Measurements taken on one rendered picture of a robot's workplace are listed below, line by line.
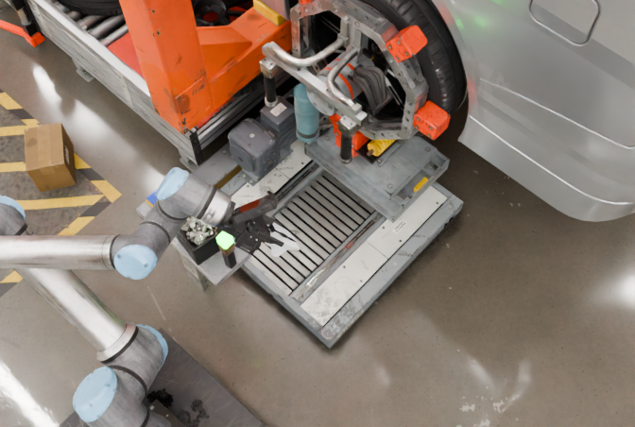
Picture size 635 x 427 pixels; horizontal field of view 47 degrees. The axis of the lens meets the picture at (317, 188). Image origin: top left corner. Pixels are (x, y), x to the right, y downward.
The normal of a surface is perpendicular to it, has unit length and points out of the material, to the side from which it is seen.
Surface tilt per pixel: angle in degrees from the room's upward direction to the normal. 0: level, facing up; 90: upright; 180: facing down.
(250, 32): 0
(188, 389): 0
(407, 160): 0
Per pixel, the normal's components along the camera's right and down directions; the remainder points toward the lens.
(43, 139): -0.01, -0.51
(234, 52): 0.73, 0.58
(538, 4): -0.69, 0.63
